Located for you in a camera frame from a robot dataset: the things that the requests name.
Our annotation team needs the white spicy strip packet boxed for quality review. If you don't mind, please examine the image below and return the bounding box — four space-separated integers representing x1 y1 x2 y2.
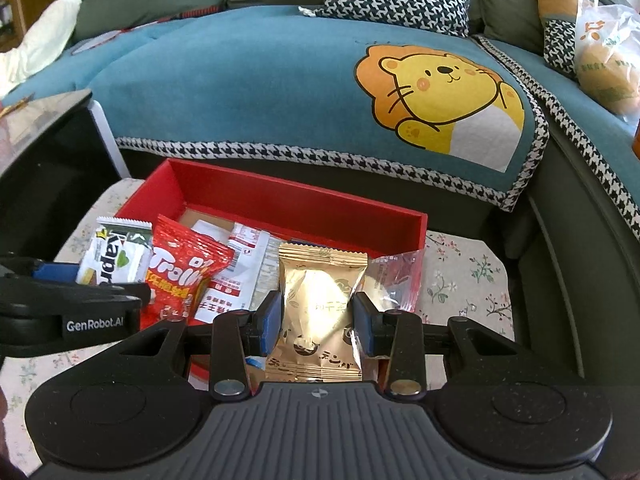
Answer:
190 219 236 248

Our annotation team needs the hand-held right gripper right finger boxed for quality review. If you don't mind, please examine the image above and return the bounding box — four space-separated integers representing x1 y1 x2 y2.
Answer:
352 291 518 401

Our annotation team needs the teal lion print sofa cover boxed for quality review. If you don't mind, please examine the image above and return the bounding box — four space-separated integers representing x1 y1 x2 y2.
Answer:
0 5 551 211

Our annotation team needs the plastic bag of bread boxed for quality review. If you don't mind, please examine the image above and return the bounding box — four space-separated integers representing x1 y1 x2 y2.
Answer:
572 0 640 121

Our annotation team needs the cream cloth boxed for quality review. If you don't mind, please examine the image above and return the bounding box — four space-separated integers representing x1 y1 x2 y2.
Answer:
0 0 83 98

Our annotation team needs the black glossy side table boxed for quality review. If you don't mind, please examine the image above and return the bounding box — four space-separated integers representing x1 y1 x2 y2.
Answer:
0 89 132 261

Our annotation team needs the teal houndstooth edged sofa cover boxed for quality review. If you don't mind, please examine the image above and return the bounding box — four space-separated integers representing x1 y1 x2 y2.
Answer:
472 34 640 241

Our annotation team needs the gold foil snack packet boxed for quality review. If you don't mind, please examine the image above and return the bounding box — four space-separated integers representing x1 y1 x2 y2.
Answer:
263 242 368 383

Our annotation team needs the small houndstooth orange cushion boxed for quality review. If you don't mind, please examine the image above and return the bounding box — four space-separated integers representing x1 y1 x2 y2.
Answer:
532 0 583 81

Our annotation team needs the green sofa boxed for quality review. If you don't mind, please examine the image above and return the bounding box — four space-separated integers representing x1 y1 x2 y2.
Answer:
60 0 640 401

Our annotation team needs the red white striped snack packet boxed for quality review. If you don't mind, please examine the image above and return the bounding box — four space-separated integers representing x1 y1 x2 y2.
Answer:
192 224 271 324

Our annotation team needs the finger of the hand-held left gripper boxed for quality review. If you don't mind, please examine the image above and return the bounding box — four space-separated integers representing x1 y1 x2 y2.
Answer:
0 255 82 286
75 281 152 308

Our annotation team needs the red candy packet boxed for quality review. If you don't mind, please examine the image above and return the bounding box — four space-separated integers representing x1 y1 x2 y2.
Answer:
140 214 235 331

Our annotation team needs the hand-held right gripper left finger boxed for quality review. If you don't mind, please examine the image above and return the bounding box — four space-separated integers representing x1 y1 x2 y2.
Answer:
117 290 283 401

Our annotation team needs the red cardboard box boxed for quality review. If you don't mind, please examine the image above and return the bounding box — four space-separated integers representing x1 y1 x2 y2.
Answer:
114 157 429 386

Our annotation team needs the wooden cabinet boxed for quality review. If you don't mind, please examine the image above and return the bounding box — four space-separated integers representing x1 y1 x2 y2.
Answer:
0 0 31 53

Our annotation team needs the green white wafer packet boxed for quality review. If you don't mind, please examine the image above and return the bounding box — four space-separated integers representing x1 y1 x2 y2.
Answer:
75 216 153 288

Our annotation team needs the clear pale bun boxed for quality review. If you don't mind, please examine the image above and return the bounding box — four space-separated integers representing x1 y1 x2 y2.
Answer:
366 250 426 313

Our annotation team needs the floral tablecloth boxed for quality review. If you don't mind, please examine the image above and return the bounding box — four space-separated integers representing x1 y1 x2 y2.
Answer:
0 175 516 411

